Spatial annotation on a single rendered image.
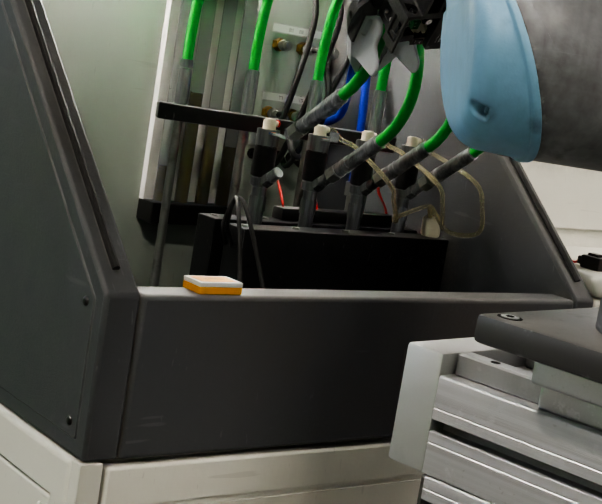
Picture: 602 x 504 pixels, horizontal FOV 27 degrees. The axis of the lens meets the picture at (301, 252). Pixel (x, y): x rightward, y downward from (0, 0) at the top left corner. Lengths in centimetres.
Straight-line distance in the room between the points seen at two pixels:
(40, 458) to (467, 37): 66
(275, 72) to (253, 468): 75
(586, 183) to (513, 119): 117
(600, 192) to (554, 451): 113
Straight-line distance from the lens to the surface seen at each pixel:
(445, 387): 90
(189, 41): 168
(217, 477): 127
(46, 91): 127
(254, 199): 152
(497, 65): 74
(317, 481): 135
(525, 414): 87
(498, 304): 147
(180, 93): 168
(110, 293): 114
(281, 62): 187
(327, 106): 143
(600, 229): 195
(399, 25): 129
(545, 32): 75
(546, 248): 160
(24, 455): 127
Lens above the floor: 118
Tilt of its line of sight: 8 degrees down
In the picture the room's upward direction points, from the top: 9 degrees clockwise
